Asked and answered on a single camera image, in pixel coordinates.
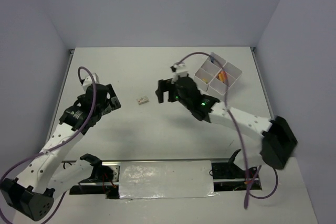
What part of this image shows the orange grey highlighter marker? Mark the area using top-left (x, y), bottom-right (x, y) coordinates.
top-left (218, 71), bottom-right (227, 83)

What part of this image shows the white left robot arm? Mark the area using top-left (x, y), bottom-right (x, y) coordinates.
top-left (1, 84), bottom-right (121, 221)

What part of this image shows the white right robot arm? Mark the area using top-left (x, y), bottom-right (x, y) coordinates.
top-left (155, 77), bottom-right (298, 177)

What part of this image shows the white staples box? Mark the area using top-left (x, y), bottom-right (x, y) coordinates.
top-left (136, 96), bottom-right (149, 105)

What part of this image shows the white left storage container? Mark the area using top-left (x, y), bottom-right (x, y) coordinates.
top-left (194, 55), bottom-right (227, 92)

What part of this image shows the white storage container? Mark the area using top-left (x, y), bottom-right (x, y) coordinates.
top-left (194, 55), bottom-right (227, 92)
top-left (207, 62), bottom-right (243, 100)

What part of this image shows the white right storage container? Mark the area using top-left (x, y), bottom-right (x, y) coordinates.
top-left (207, 62), bottom-right (243, 100)

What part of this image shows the silver foil covered panel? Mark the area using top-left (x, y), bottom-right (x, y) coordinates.
top-left (119, 161), bottom-right (215, 199)

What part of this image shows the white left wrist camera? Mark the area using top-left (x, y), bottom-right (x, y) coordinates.
top-left (81, 73), bottom-right (100, 92)

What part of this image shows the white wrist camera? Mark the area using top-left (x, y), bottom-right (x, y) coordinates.
top-left (171, 62), bottom-right (189, 83)
top-left (81, 73), bottom-right (100, 92)

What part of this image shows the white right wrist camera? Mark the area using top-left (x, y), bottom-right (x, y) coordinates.
top-left (171, 62), bottom-right (189, 83)

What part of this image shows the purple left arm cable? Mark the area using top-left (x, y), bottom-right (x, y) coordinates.
top-left (0, 66), bottom-right (98, 224)

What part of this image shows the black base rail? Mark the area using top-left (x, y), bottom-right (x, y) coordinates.
top-left (70, 160), bottom-right (250, 200)

